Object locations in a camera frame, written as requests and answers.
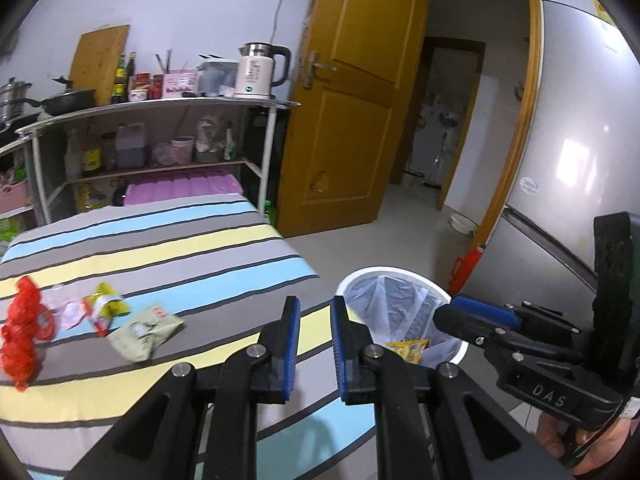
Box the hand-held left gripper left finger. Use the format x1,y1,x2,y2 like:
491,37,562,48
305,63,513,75
65,296,302,480

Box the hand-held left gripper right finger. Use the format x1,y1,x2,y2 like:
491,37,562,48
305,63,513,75
330,295,576,480

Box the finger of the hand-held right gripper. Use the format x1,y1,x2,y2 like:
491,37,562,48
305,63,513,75
450,294,524,332
432,305,509,349

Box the person's right hand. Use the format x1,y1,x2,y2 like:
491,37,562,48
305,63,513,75
536,401,635,478

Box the red plastic object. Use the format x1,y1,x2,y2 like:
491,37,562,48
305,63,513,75
450,244,487,297

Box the pale green snack packet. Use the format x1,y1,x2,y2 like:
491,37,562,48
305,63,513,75
107,304,185,365

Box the striped tablecloth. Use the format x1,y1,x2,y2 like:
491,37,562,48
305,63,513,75
0,194,382,480

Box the purple ribbed mat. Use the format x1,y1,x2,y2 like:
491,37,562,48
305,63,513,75
122,169,245,207

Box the yellow and red snack wrapper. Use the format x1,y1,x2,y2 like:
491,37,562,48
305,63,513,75
81,281,131,338

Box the grey refrigerator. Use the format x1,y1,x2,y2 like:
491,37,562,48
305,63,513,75
465,0,640,361

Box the white plastic tub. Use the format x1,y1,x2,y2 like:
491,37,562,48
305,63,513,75
171,136,195,165

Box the white plastic bags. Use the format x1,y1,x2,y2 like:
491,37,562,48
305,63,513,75
195,115,226,163

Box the wooden door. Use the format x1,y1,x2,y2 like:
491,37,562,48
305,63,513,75
276,0,431,239

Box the white foam fruit net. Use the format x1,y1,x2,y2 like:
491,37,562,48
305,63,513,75
42,284,92,332

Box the pink plastic bag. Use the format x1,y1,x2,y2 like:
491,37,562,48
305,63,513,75
150,141,176,166

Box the yellow oil bottle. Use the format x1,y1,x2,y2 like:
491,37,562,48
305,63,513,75
75,182,108,214

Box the dark liquid jug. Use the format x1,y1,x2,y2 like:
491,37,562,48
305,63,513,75
114,124,147,169

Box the dark jar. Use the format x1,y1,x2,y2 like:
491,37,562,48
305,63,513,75
101,132,117,171

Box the red mesh bag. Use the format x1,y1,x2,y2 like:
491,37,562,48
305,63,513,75
0,276,57,393

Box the white metal rack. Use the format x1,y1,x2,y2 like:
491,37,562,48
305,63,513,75
15,97,302,227

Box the white electric kettle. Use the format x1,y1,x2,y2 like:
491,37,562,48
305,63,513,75
235,42,292,100

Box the clear plastic container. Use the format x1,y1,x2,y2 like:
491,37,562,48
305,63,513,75
196,60,240,98

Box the soy sauce bottle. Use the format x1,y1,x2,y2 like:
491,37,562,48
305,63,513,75
81,122,103,177

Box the pink box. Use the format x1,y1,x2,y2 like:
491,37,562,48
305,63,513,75
163,71,198,98

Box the clear plastic bottle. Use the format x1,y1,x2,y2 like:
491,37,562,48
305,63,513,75
64,127,83,181

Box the green snack bag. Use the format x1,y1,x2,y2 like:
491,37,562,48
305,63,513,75
0,215,24,256

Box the dark glass bottle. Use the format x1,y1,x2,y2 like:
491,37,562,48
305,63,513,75
125,51,138,103

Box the pink plastic basket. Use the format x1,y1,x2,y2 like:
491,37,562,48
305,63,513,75
0,180,31,214

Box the black frying pan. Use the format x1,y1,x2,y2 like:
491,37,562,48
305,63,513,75
20,89,97,115

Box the wooden cutting board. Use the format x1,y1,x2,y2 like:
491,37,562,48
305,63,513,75
67,24,131,106

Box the black induction cooktop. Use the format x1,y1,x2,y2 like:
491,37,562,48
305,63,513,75
0,112,41,146

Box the steel steamer pot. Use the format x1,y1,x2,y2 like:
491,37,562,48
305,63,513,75
0,77,32,121

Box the wooden door frame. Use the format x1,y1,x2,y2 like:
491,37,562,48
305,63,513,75
390,0,544,261

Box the metal door handle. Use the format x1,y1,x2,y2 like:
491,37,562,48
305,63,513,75
299,51,339,90

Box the kettle power cable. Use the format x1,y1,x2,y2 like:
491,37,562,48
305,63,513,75
272,0,297,46

